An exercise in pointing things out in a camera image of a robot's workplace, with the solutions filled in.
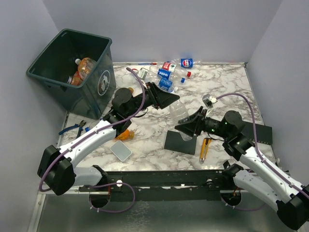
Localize red label bottle at back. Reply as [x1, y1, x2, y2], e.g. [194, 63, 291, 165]
[161, 62, 177, 72]

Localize dark green plastic bin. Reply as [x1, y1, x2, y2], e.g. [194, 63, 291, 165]
[26, 29, 116, 119]

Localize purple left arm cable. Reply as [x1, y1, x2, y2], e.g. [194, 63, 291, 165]
[39, 67, 147, 214]

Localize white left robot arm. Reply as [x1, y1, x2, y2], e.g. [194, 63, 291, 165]
[37, 82, 180, 196]

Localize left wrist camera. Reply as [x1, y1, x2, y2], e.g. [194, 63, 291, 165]
[137, 68, 148, 80]

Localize big orange bottle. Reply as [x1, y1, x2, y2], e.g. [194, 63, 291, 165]
[75, 58, 97, 80]

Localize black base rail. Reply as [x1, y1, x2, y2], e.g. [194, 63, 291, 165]
[78, 169, 252, 203]

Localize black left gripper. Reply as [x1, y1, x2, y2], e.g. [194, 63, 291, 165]
[126, 82, 180, 118]

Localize large orange label bottle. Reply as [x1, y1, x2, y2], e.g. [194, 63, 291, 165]
[70, 71, 83, 86]

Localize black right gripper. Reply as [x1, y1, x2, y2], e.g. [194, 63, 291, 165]
[175, 106, 231, 139]

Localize yellow utility knife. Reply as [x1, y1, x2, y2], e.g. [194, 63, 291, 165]
[199, 138, 212, 163]

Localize light blue label water bottle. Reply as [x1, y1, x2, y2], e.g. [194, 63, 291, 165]
[169, 100, 189, 126]

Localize white grey rectangular case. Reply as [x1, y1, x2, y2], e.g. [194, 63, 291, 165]
[110, 140, 132, 162]

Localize black rectangular box centre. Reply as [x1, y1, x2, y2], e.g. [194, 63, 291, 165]
[164, 130, 197, 155]

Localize pepsi bottle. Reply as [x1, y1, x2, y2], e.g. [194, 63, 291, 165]
[149, 66, 171, 79]
[171, 58, 202, 69]

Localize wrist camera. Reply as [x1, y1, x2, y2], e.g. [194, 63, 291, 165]
[137, 68, 148, 80]
[202, 94, 217, 109]

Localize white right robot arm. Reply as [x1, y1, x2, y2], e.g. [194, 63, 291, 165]
[175, 108, 309, 230]

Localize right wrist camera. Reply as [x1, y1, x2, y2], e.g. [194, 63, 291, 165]
[202, 94, 217, 109]

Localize black box right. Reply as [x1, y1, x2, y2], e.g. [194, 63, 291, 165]
[242, 121, 273, 145]

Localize blue handled pliers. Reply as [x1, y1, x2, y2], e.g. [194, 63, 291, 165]
[58, 120, 86, 138]

